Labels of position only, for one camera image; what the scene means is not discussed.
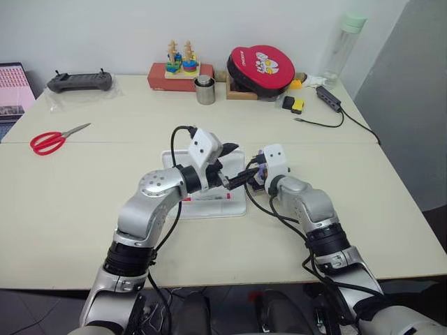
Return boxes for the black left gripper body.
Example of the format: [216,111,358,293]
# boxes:
[203,157,232,192]

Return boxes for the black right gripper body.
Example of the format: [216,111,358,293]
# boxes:
[250,151,269,193]

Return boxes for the purple marker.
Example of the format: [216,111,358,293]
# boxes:
[252,165,269,184]

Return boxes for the red marker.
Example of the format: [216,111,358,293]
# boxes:
[184,193,235,204]

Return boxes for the red round case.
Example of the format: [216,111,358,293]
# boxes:
[226,44,298,99]

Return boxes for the brown wooden box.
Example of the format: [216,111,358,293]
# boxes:
[225,74,261,101]

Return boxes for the metal cylinder cup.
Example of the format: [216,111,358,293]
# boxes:
[193,74,216,105]

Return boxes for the wooden colourful stacking toy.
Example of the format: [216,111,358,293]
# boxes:
[164,38,202,80]

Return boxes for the red cardboard box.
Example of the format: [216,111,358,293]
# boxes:
[147,62,215,93]

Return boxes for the grey usb hub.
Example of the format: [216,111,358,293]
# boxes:
[315,85,343,114]

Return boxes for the white crumpled paper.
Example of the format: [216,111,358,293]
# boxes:
[302,74,328,87]

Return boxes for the dark rounded shape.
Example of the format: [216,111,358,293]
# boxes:
[259,288,298,335]

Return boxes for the clear bottle green lid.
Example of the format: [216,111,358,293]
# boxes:
[318,12,368,85]

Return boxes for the clear plastic bag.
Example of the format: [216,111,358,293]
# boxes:
[43,74,126,114]

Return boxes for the grey handheld controller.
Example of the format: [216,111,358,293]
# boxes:
[46,68,115,94]

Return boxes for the grey partition panel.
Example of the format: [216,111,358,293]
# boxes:
[351,0,447,212]

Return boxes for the laptop with pink screen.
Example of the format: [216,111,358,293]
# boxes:
[0,62,36,141]

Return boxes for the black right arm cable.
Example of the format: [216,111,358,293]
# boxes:
[243,149,388,315]

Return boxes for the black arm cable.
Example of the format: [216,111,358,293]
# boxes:
[146,124,196,335]
[243,149,388,315]

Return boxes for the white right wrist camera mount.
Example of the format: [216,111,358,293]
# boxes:
[262,143,292,191]

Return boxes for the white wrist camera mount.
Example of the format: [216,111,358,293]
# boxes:
[187,128,223,177]
[262,143,292,191]

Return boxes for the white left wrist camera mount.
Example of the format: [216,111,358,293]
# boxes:
[187,128,223,177]

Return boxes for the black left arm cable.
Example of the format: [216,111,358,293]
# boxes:
[146,124,196,335]

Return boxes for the thin black loose cable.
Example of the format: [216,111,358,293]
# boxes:
[294,110,346,128]

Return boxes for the black hub cable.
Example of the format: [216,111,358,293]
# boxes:
[339,108,382,144]

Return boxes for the red handled scissors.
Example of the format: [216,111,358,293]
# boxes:
[29,122,93,156]

